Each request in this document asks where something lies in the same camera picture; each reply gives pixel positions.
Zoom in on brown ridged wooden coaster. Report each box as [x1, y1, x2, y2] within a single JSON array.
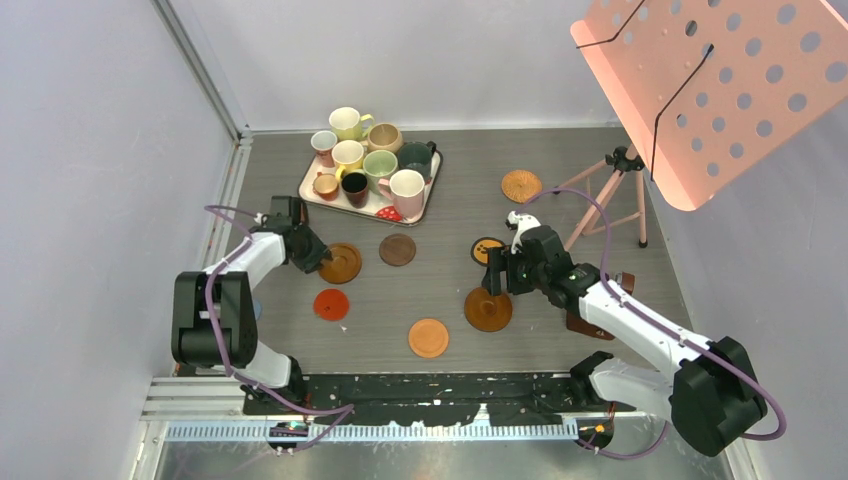
[[318, 242, 362, 284]]

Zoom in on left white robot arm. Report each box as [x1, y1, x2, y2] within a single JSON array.
[[171, 195, 331, 414]]

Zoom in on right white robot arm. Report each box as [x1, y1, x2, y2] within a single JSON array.
[[481, 225, 769, 457]]

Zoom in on orange black smiley coaster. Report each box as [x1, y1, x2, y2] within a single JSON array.
[[470, 236, 505, 266]]

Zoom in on small orange cup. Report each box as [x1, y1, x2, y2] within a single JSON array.
[[312, 172, 339, 202]]

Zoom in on red apple smiley coaster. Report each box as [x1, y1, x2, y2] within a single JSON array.
[[313, 289, 350, 322]]

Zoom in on dark brown ridged coaster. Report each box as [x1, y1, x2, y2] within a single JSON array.
[[464, 287, 513, 333]]

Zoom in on dark maroon cup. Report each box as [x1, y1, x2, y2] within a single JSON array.
[[340, 171, 370, 209]]

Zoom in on woven rattan coaster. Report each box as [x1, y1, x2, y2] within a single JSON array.
[[501, 170, 543, 204]]

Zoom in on blue round coaster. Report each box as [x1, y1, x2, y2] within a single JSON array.
[[252, 299, 262, 321]]

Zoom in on small pink white cup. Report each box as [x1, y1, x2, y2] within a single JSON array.
[[310, 130, 338, 168]]

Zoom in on dark walnut round coaster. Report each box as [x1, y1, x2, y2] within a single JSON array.
[[379, 234, 417, 267]]

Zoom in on light green cup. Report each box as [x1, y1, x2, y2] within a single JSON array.
[[362, 150, 398, 195]]

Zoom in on light orange round coaster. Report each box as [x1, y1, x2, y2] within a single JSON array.
[[407, 318, 450, 358]]

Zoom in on beige brown cup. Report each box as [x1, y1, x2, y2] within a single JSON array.
[[364, 123, 404, 153]]

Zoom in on brown leather holder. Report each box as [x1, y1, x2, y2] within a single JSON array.
[[565, 272, 635, 341]]

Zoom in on cream serving tray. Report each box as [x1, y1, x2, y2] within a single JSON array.
[[298, 150, 444, 227]]

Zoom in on yellow mug middle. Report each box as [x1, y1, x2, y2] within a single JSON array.
[[331, 140, 366, 182]]

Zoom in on yellow mug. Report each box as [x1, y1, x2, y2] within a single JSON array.
[[331, 140, 366, 182], [328, 107, 375, 141]]

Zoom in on yellow mug back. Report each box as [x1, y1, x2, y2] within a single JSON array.
[[328, 107, 375, 141]]

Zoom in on pink white mug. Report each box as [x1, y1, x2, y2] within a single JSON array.
[[377, 169, 426, 220]]

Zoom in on pink tripod legs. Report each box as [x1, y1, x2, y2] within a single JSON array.
[[560, 144, 648, 250]]

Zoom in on dark green mug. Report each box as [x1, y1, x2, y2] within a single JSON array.
[[396, 141, 437, 182]]

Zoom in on pink perforated music stand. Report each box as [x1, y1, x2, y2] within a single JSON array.
[[570, 1, 847, 211]]

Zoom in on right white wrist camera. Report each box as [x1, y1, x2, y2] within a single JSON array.
[[505, 210, 541, 255]]

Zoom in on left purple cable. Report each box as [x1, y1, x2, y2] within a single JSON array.
[[203, 203, 356, 452]]

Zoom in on purple cable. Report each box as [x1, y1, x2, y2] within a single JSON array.
[[519, 187, 788, 460], [203, 203, 356, 452]]

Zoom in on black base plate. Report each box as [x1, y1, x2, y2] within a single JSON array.
[[282, 373, 610, 427]]

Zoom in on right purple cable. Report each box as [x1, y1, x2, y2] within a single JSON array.
[[519, 187, 788, 460]]

